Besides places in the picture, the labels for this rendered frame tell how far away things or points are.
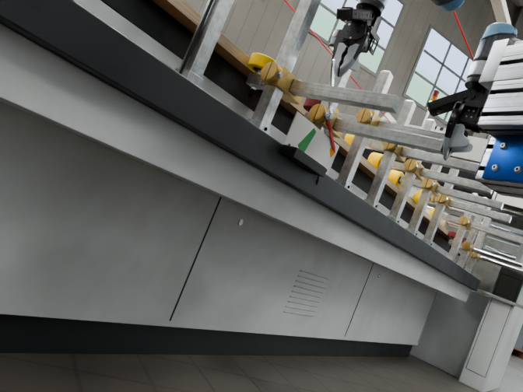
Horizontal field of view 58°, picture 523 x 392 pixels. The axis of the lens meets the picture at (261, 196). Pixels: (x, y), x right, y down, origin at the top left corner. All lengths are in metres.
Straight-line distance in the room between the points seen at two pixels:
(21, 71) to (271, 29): 6.19
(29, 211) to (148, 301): 0.45
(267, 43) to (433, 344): 4.54
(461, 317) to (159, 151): 3.17
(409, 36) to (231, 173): 7.35
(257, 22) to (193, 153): 5.83
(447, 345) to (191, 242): 2.78
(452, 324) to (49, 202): 3.23
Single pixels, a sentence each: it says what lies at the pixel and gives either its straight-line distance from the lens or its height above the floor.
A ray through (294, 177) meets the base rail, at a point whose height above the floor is 0.64.
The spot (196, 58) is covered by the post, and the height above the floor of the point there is 0.75.
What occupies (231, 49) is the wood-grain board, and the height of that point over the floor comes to 0.88.
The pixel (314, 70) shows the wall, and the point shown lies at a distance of 7.20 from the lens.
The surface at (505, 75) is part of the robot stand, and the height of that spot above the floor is 0.91.
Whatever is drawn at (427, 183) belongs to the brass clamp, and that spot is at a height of 0.94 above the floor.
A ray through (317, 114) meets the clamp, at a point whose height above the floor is 0.84.
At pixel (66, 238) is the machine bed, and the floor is 0.29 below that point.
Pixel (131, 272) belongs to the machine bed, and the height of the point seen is 0.24.
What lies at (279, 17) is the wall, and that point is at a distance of 7.01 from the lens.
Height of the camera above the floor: 0.49
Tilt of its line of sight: 3 degrees up
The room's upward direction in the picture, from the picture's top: 22 degrees clockwise
